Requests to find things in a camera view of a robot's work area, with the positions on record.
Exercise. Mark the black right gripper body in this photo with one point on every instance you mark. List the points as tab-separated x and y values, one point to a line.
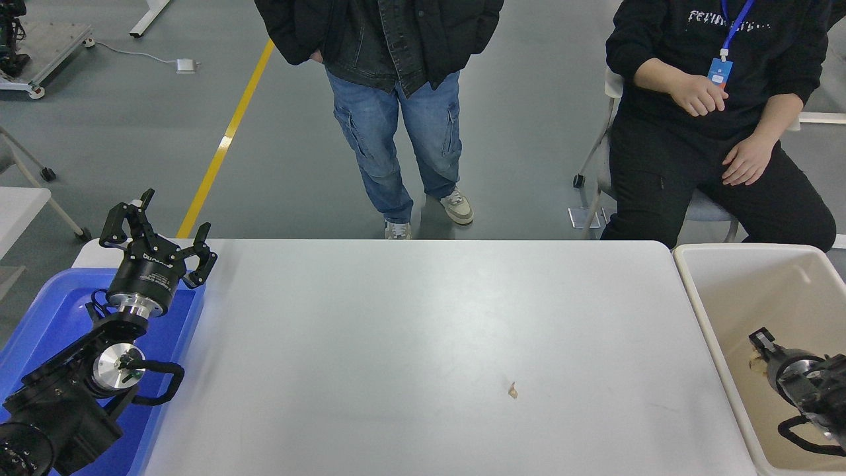
780	362

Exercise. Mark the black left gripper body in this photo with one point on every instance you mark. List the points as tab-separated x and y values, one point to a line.
149	274

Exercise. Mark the tan paper ball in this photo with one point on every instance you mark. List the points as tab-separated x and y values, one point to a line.
757	363

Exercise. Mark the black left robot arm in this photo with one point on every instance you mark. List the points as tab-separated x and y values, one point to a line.
59	410

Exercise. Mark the seated person's left forearm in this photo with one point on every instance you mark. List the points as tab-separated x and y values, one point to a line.
778	119

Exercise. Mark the seated person's right forearm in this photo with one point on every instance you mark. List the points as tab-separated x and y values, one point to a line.
657	74

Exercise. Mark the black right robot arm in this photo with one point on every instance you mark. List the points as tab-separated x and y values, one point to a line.
826	396

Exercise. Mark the seated person's left hand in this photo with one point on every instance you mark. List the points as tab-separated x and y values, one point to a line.
747	162

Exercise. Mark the seated person's right hand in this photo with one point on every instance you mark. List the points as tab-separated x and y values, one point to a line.
700	96

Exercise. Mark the large pale plastic bin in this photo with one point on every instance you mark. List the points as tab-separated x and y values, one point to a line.
740	297

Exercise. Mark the blue plastic tray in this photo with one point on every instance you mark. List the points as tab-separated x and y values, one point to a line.
59	311

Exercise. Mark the white wheeled folding table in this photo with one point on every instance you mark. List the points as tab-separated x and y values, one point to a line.
20	211

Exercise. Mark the grey office chair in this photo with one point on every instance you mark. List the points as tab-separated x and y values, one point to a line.
710	208

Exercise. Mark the white power adapter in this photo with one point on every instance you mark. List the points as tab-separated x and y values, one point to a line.
186	65

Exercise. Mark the seated person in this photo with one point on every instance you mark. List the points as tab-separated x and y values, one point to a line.
667	192

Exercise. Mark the grey wheeled platform cart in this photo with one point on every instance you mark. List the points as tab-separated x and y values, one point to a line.
53	46

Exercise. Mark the black machine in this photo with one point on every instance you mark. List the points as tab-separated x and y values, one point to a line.
10	63

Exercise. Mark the white stand foot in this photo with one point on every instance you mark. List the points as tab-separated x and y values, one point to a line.
823	118
149	16

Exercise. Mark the grey floor plate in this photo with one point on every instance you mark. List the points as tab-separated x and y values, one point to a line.
585	218

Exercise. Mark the standing person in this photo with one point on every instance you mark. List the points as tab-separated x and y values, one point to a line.
377	119

